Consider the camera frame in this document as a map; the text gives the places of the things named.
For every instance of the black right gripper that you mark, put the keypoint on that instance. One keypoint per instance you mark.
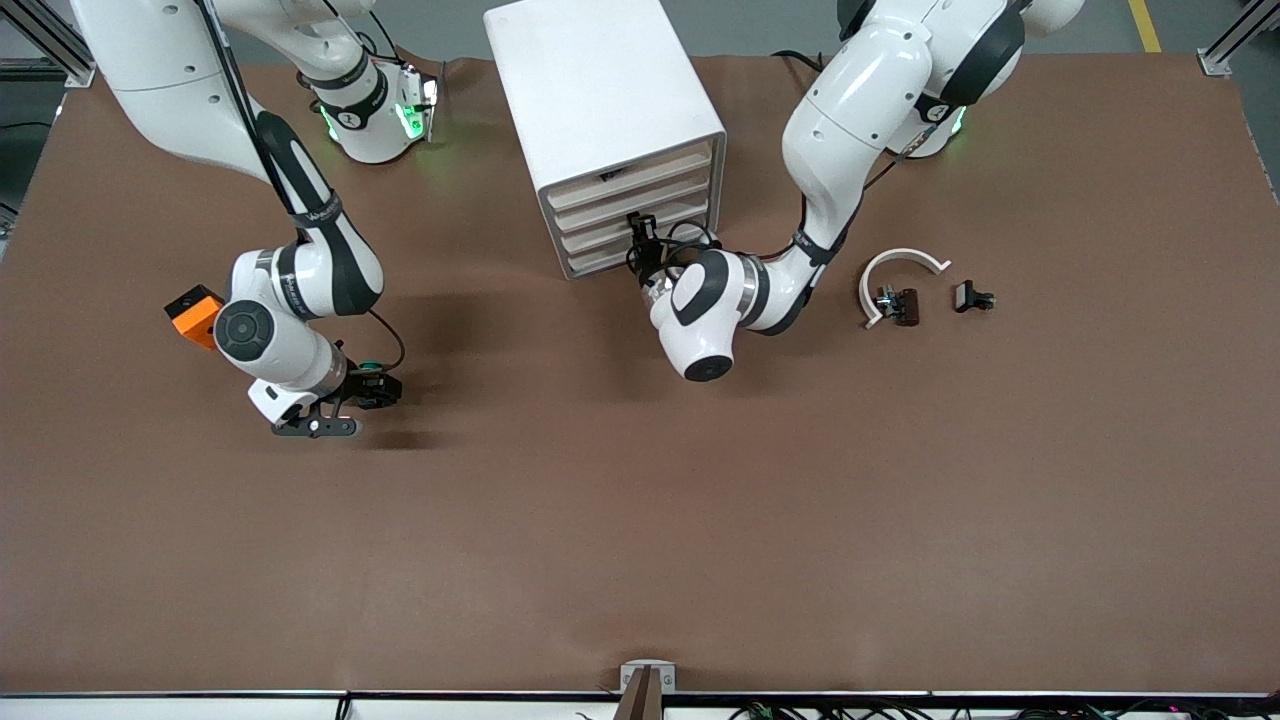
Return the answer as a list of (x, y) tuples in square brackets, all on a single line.
[(366, 387)]

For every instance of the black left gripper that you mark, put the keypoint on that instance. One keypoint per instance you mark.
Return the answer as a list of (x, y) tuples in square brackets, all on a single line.
[(650, 266)]

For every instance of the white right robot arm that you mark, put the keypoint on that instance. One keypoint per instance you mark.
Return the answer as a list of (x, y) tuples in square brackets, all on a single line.
[(170, 90)]

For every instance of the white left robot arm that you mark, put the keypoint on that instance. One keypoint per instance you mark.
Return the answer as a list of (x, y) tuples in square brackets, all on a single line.
[(860, 100)]

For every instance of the orange block with black side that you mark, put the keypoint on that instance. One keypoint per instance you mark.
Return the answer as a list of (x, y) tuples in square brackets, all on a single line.
[(190, 315)]

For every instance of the white semicircular bracket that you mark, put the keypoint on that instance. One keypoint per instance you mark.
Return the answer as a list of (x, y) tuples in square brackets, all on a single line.
[(900, 255)]

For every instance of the brown switch with metal terminals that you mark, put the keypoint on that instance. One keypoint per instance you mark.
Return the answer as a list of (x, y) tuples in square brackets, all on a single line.
[(908, 307)]

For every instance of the small black push switch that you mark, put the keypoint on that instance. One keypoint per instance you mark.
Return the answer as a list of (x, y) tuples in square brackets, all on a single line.
[(965, 296)]

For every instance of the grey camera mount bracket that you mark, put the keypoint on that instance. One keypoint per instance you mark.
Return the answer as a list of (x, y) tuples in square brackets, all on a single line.
[(647, 690)]

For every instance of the aluminium frame profile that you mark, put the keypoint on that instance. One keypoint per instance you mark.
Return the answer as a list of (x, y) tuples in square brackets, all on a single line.
[(75, 72), (1212, 62)]

